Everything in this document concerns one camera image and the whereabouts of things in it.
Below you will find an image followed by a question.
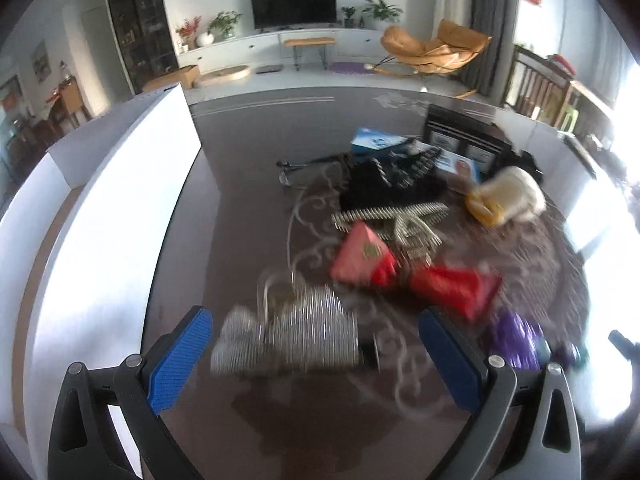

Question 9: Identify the white cardboard storage box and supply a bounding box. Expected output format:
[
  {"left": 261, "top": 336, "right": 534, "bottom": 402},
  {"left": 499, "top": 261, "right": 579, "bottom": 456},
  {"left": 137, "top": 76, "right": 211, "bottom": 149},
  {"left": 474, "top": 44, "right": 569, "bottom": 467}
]
[{"left": 1, "top": 86, "right": 201, "bottom": 479}]

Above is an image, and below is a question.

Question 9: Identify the purple foil packet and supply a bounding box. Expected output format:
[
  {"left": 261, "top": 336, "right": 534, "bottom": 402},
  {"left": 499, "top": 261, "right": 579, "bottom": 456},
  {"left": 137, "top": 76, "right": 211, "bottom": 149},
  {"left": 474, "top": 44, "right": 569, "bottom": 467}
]
[{"left": 489, "top": 310, "right": 551, "bottom": 370}]

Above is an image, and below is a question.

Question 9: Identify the green potted plant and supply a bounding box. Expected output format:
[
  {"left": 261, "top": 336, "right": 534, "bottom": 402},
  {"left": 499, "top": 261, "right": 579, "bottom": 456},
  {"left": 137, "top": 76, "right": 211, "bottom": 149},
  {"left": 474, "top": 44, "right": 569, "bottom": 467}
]
[
  {"left": 207, "top": 11, "right": 243, "bottom": 39},
  {"left": 363, "top": 0, "right": 404, "bottom": 23}
]

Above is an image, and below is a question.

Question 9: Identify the grey curtain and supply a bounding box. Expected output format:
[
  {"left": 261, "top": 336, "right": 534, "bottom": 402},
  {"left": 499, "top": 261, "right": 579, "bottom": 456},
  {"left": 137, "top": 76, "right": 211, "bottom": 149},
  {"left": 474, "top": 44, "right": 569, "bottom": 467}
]
[{"left": 460, "top": 0, "right": 518, "bottom": 105}]

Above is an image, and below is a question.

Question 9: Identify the pink red envelope packet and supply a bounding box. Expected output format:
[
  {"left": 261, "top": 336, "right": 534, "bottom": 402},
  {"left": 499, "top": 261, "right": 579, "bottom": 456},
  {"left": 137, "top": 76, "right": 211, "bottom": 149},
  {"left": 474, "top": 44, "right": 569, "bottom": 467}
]
[{"left": 330, "top": 221, "right": 398, "bottom": 289}]

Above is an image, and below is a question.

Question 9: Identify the small wooden bench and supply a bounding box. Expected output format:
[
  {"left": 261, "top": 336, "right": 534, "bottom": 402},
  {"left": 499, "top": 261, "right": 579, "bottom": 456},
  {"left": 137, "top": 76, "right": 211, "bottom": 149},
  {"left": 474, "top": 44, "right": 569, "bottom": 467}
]
[{"left": 283, "top": 37, "right": 336, "bottom": 70}]

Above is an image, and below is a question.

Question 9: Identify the green potted plant right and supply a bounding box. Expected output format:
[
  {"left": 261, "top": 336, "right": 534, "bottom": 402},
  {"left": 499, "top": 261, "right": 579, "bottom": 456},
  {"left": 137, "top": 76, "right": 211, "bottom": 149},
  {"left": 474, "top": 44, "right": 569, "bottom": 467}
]
[{"left": 363, "top": 0, "right": 404, "bottom": 23}]

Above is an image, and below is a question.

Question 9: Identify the green potted plant left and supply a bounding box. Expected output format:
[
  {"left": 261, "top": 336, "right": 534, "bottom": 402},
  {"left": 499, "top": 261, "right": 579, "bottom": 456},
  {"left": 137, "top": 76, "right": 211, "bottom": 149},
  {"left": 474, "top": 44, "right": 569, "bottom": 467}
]
[{"left": 207, "top": 11, "right": 243, "bottom": 39}]

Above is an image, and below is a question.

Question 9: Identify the silver sequin clutch bag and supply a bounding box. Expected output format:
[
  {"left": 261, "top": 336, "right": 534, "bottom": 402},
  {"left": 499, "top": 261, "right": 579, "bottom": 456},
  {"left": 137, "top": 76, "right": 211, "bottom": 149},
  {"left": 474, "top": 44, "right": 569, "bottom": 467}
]
[{"left": 210, "top": 271, "right": 380, "bottom": 377}]

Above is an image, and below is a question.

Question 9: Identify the dark glass display cabinet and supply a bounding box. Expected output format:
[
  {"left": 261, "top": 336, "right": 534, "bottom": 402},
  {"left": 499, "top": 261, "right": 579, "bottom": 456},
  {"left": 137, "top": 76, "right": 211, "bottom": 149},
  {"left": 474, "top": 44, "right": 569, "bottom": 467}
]
[{"left": 107, "top": 0, "right": 178, "bottom": 93}]

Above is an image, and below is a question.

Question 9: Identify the black striped gift box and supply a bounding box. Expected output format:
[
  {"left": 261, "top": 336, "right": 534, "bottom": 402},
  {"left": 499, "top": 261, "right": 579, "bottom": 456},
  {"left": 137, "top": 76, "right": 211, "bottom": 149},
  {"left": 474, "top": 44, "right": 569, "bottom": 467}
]
[{"left": 422, "top": 104, "right": 512, "bottom": 176}]

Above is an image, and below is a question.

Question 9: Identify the orange lounge chair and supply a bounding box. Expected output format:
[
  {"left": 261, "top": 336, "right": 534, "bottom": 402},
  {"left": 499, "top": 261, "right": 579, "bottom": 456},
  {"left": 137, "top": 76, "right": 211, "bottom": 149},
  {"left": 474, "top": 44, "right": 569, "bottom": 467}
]
[{"left": 366, "top": 20, "right": 492, "bottom": 77}]

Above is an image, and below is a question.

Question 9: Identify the black flat television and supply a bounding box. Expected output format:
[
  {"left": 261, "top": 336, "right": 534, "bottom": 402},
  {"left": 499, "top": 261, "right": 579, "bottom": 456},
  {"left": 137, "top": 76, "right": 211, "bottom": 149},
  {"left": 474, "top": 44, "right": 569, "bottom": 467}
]
[{"left": 250, "top": 0, "right": 337, "bottom": 29}]

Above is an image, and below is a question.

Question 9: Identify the white tv cabinet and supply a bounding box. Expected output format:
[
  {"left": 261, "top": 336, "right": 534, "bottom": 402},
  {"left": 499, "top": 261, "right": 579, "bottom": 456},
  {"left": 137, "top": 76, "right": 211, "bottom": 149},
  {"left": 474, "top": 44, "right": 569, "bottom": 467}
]
[{"left": 177, "top": 28, "right": 386, "bottom": 74}]

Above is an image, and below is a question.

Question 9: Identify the red foil snack packet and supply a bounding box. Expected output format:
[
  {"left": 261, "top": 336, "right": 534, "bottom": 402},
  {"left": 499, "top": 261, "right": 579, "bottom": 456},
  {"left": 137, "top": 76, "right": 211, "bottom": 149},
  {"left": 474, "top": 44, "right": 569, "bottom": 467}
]
[{"left": 409, "top": 266, "right": 502, "bottom": 323}]

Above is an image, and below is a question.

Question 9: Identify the white yellow work glove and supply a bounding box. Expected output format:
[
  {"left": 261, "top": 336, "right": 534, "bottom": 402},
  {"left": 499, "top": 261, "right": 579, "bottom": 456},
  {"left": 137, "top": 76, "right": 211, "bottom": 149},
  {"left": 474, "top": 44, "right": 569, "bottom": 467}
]
[{"left": 465, "top": 166, "right": 547, "bottom": 228}]

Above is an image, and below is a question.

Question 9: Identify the wooden railing shelf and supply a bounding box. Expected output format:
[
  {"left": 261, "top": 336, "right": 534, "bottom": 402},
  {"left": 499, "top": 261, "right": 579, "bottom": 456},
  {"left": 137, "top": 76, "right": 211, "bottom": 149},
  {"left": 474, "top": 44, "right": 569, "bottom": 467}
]
[{"left": 502, "top": 44, "right": 614, "bottom": 132}]

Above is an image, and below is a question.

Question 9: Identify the cardboard box on floor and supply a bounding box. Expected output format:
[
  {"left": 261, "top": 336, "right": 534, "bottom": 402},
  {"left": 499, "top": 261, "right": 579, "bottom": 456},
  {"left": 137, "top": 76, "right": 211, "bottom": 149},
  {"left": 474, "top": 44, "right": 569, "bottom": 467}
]
[{"left": 142, "top": 65, "right": 201, "bottom": 92}]

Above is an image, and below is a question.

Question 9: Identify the red flower vase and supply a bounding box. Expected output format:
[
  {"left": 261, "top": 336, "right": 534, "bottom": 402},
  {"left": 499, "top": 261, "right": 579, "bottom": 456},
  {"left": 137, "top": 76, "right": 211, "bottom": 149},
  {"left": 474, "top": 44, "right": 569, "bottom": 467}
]
[{"left": 176, "top": 16, "right": 202, "bottom": 50}]

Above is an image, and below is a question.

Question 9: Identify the black studded cloth bag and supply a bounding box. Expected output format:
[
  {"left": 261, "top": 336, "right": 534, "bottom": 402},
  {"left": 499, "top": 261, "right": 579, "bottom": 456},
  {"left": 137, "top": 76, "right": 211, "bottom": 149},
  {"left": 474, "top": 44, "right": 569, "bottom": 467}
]
[{"left": 340, "top": 150, "right": 447, "bottom": 211}]

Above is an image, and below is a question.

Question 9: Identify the blue white glove box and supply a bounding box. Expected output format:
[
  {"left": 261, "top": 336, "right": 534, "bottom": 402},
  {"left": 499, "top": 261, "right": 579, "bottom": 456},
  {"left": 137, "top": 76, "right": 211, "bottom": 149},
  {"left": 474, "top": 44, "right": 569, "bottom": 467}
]
[{"left": 350, "top": 128, "right": 409, "bottom": 156}]

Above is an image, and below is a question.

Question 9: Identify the blue white mask box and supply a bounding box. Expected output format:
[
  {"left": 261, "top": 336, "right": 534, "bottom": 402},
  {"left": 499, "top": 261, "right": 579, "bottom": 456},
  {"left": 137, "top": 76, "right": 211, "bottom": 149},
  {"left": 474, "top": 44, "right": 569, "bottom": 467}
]
[{"left": 425, "top": 145, "right": 480, "bottom": 186}]

